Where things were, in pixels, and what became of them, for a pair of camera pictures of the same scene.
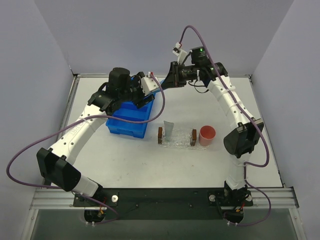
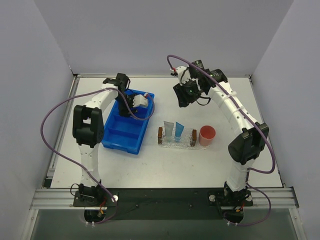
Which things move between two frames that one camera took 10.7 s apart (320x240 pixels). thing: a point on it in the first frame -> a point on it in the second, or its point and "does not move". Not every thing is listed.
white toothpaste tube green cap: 168,129 does not move
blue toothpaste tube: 154,92 -> 179,130
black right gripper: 177,75 -> 182,94
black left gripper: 144,101 -> 125,108
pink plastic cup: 207,132 does not move
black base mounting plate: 165,204 does not move
